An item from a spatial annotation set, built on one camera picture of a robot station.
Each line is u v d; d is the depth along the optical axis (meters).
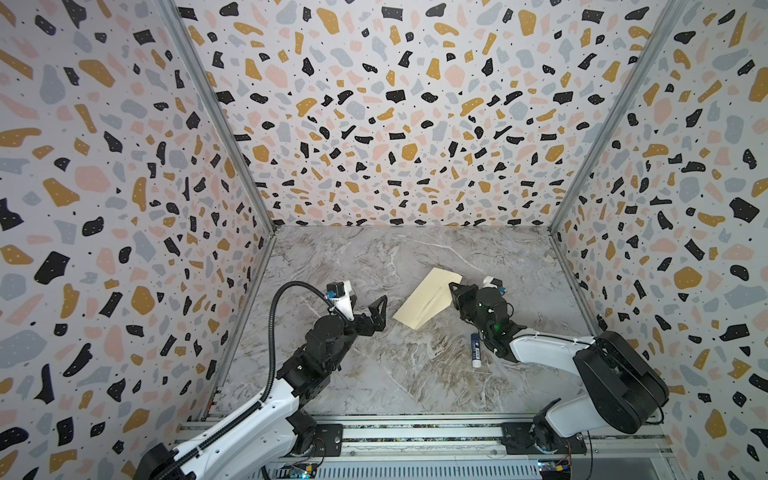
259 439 0.57
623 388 0.44
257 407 0.49
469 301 0.80
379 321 0.68
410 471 0.70
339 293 0.64
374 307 0.67
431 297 0.88
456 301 0.80
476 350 0.87
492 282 0.84
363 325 0.67
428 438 0.76
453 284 0.88
